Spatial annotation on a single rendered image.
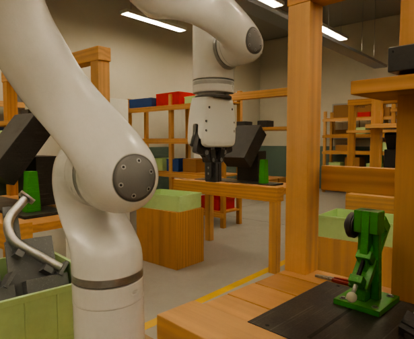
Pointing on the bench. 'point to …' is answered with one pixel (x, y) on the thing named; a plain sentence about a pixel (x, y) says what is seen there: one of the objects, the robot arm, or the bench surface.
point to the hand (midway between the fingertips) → (213, 171)
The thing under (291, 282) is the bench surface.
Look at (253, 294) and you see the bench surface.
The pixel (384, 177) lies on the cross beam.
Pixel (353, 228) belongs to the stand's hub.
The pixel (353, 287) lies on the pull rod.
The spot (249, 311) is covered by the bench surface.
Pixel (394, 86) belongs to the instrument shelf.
